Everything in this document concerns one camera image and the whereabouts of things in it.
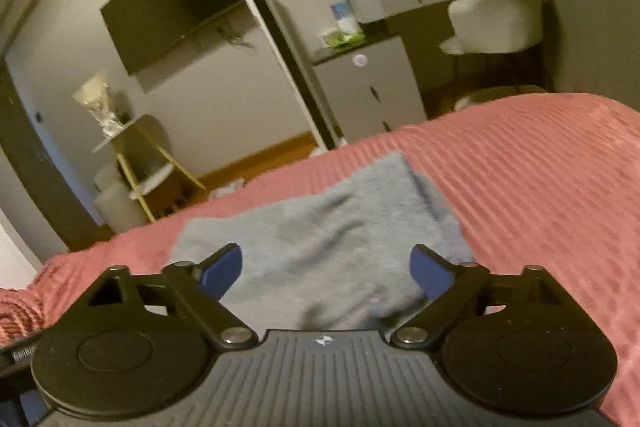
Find grey pants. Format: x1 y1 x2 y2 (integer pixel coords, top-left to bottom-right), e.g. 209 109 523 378
169 152 473 335

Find gold legged side table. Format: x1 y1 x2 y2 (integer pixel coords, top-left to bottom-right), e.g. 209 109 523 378
92 115 206 232

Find pink ribbed bedspread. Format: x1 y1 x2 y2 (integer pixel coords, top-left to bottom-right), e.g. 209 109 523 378
1 93 639 426

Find white flower bouquet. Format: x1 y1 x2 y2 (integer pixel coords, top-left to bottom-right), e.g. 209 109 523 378
73 69 131 139

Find grey drawer cabinet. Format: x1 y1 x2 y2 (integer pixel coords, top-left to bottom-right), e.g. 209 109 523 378
312 35 426 143

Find white upholstered chair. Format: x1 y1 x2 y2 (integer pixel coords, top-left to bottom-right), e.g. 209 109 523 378
439 0 544 55

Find blue white box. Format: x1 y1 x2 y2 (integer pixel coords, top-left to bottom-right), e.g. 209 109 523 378
331 0 361 35

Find tall leaning mirror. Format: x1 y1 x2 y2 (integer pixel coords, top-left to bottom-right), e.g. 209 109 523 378
245 0 340 150

